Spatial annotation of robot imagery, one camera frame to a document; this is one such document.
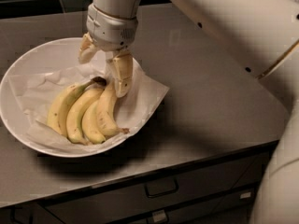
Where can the lower dark drawer front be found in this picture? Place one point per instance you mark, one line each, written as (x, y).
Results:
(199, 207)

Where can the large white bowl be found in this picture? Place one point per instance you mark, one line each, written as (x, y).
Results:
(46, 55)

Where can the white crumpled paper liner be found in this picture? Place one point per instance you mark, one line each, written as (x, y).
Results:
(140, 97)

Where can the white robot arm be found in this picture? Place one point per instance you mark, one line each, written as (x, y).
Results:
(263, 35)

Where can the black drawer handle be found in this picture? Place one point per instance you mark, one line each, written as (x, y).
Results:
(160, 187)

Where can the dark drawer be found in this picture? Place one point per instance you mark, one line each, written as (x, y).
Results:
(112, 206)
(199, 207)

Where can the upper dark drawer front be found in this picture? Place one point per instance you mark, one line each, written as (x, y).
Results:
(112, 206)

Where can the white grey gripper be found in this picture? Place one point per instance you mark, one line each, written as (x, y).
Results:
(109, 30)

